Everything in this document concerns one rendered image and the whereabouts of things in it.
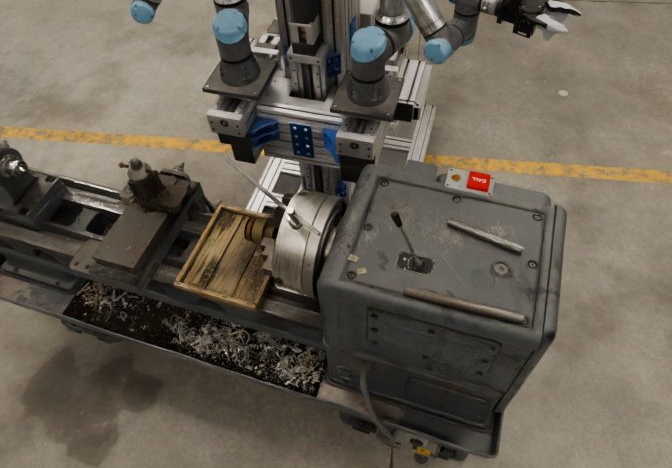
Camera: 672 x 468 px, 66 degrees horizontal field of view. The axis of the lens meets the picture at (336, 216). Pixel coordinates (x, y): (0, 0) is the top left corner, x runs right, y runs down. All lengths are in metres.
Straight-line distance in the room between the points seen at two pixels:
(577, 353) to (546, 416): 0.36
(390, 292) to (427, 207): 0.29
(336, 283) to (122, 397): 1.64
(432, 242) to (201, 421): 1.55
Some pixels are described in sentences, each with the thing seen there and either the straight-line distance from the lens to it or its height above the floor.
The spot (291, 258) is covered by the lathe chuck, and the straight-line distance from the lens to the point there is 1.45.
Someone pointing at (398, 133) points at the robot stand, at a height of 0.21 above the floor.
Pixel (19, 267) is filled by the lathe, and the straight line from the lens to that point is 2.58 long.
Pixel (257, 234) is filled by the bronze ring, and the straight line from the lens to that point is 1.60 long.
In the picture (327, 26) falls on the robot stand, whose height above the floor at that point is 1.32.
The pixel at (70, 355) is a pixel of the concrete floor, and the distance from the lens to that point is 2.95.
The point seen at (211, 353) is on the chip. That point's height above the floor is 0.56.
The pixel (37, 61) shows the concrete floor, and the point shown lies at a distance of 4.79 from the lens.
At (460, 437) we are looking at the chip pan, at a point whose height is 0.54.
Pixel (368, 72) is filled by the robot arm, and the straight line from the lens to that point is 1.80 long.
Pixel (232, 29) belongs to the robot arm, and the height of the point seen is 1.38.
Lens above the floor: 2.39
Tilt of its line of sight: 53 degrees down
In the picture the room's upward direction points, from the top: 4 degrees counter-clockwise
